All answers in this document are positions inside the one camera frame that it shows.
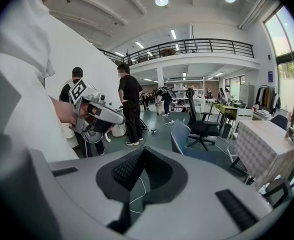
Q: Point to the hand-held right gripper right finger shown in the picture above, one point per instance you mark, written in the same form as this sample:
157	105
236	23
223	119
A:
202	184

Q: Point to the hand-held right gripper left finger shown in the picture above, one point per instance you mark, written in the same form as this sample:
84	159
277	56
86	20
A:
82	184

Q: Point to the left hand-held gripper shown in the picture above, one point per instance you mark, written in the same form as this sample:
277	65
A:
84	94

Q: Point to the blue-grey chair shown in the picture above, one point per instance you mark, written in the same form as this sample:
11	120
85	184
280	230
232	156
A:
184	140

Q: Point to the person's left forearm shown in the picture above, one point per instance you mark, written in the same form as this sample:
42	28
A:
62	110

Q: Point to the black office chair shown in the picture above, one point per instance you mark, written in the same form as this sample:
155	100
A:
199	124

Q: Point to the black armrest chair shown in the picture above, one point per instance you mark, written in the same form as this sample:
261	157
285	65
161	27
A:
279	189

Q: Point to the dark chair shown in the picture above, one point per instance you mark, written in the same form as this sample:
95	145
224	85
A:
280	121

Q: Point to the person's left hand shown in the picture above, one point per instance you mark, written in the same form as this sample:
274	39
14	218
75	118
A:
85	110

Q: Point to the white bucket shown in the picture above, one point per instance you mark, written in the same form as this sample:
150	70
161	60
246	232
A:
119	130

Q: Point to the white power strip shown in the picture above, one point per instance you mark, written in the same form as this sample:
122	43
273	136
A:
171	121

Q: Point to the table with checkered cloth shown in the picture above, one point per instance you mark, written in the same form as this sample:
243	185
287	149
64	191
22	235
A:
264	146

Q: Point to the white storage shelf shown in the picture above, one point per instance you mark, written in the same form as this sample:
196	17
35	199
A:
184	94

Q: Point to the green desk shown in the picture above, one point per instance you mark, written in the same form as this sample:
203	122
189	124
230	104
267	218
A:
224	108

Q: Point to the person's white shirt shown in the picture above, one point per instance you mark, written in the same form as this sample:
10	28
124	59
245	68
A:
24	84

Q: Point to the black balcony railing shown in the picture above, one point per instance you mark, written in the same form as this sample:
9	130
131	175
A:
187	46

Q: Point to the clothes rack with coats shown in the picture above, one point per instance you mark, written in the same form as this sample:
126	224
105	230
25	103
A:
268	99

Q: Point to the blue wall sign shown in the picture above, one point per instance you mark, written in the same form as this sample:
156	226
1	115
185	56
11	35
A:
270	76

